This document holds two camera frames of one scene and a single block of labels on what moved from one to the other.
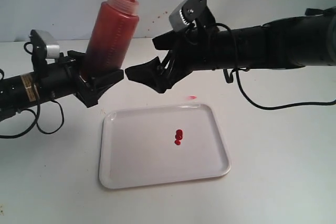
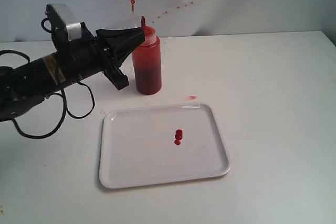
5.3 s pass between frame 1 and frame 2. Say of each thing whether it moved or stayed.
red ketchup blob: stayed
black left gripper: moved
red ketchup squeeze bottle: moved
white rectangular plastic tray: stayed
